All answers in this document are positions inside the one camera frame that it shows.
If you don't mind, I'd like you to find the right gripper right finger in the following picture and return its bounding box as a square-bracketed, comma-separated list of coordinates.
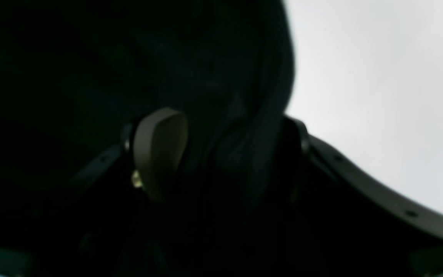
[283, 115, 443, 277]

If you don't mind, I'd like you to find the black T-shirt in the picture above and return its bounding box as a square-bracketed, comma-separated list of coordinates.
[0, 0, 296, 277]

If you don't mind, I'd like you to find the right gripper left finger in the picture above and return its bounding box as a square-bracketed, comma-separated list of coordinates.
[65, 108, 189, 203]

